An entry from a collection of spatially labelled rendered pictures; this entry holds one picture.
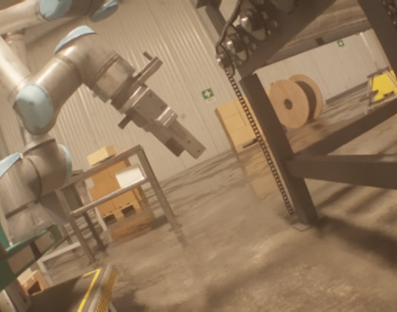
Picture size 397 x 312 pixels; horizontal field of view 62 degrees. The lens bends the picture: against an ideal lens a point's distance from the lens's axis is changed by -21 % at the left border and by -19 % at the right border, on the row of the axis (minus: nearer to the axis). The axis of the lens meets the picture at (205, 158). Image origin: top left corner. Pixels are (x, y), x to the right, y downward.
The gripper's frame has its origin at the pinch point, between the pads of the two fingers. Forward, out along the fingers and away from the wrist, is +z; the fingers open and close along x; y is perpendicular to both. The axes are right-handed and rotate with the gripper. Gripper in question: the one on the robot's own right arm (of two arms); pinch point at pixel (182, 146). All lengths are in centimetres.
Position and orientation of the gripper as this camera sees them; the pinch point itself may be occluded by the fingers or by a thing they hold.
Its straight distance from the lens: 80.0
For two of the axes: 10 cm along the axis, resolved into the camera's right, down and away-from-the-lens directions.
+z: 7.0, 6.6, 2.5
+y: -6.4, 7.5, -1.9
